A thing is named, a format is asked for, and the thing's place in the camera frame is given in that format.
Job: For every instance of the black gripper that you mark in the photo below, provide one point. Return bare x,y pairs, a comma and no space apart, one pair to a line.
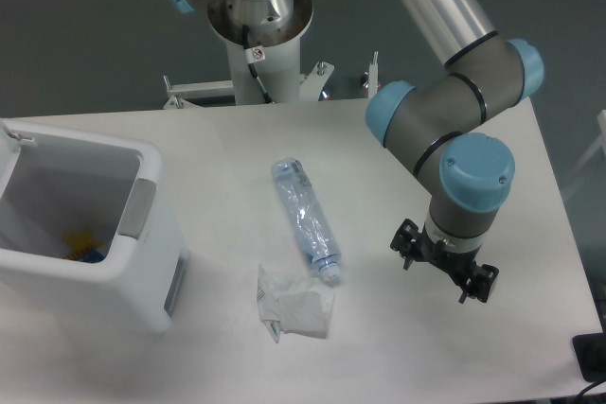
475,281

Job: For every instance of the crushed clear plastic bottle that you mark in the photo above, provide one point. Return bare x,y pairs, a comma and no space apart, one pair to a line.
312,231

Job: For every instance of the white plastic wrapper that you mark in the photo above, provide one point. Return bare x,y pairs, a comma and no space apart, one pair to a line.
293,304

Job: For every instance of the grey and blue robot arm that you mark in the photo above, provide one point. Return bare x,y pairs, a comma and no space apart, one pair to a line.
432,132

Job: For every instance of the white trash can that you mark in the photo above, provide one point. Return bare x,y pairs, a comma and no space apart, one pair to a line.
57,181

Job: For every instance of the black device at table corner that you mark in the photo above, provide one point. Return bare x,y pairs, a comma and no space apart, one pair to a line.
590,353

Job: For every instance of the white upright bolt bracket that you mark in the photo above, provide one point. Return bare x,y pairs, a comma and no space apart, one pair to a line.
369,80

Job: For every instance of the white frame at right edge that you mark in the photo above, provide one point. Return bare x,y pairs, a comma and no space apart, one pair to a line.
587,164

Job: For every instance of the white metal base bracket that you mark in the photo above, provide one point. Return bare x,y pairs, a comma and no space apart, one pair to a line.
311,88

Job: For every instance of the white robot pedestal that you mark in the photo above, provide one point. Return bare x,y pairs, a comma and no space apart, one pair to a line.
262,41

